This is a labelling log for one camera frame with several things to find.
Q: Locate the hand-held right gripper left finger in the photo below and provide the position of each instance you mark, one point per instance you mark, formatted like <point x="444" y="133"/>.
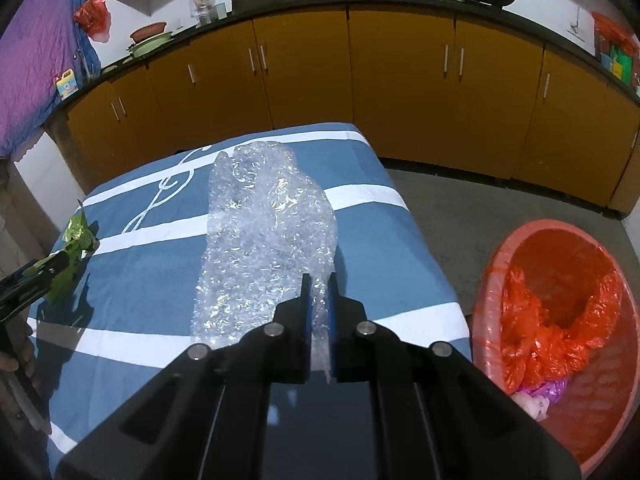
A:
<point x="309" y="322"/>

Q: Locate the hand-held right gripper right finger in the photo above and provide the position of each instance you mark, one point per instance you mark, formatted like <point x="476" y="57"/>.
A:
<point x="331" y="332"/>

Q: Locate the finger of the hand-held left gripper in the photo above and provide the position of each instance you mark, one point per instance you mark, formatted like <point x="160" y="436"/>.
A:
<point x="35" y="266"/>
<point x="30" y="292"/>

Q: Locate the green snack wrapper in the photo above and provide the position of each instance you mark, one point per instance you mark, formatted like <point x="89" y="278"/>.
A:
<point x="75" y="247"/>

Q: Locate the clear bubble wrap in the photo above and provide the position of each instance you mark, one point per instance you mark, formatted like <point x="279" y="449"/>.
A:
<point x="270" y="230"/>

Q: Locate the large red plastic bag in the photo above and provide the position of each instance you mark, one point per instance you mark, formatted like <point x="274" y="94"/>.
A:
<point x="530" y="345"/>

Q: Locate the red plastic basket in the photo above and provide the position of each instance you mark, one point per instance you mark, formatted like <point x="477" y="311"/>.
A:
<point x="600" y="410"/>

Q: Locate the person's left hand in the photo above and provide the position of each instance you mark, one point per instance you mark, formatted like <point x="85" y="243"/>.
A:
<point x="15" y="357"/>

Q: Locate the blue white striped tablecloth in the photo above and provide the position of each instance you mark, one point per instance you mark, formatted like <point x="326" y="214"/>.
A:
<point x="150" y="270"/>

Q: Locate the yellow detergent bottle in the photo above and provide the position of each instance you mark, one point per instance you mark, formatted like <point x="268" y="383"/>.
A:
<point x="66" y="86"/>

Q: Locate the blue purple hanging cloth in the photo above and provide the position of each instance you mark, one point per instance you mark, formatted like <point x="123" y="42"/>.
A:
<point x="35" y="60"/>

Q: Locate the metal faucet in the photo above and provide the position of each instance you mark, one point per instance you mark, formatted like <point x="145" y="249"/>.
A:
<point x="84" y="65"/>

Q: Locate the green basin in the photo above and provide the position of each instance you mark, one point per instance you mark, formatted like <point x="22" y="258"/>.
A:
<point x="150" y="46"/>

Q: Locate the brown lower kitchen cabinet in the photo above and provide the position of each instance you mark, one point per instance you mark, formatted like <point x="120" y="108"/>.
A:
<point x="400" y="85"/>

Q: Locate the red hanging plastic bag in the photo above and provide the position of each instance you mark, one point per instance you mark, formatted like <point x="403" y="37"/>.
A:
<point x="93" y="17"/>

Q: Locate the red basin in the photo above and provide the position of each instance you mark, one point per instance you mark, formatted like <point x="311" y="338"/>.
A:
<point x="148" y="32"/>

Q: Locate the clear glass jar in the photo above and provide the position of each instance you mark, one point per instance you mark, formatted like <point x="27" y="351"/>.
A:
<point x="205" y="10"/>

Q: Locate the colourful boxes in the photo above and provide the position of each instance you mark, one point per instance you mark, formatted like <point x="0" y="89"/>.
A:
<point x="617" y="64"/>

